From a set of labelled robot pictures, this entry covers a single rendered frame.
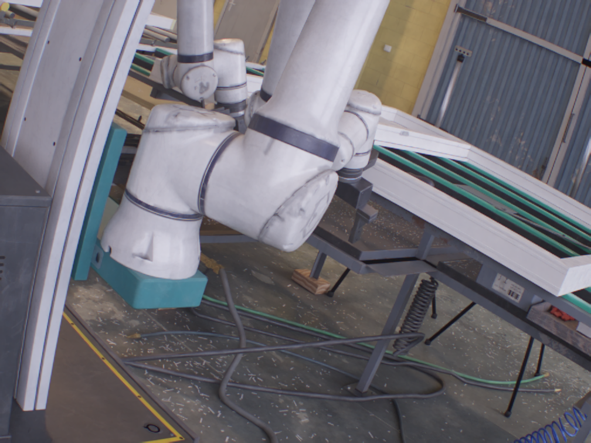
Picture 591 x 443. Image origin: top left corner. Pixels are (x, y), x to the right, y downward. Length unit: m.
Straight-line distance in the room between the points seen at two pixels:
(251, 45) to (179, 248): 9.92
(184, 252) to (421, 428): 1.65
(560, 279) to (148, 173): 0.90
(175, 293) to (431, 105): 8.07
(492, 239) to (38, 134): 1.00
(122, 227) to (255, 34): 9.92
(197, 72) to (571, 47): 7.20
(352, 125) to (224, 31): 10.13
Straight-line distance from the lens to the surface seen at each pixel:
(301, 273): 3.71
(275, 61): 1.52
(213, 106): 1.97
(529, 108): 8.74
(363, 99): 1.63
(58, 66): 1.43
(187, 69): 1.78
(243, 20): 11.43
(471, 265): 2.78
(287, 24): 1.48
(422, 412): 2.94
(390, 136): 2.76
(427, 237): 2.67
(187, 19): 1.75
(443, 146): 3.11
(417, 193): 1.82
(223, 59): 1.93
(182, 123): 1.27
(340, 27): 1.25
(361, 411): 2.76
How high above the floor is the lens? 1.23
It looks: 16 degrees down
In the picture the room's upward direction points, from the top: 20 degrees clockwise
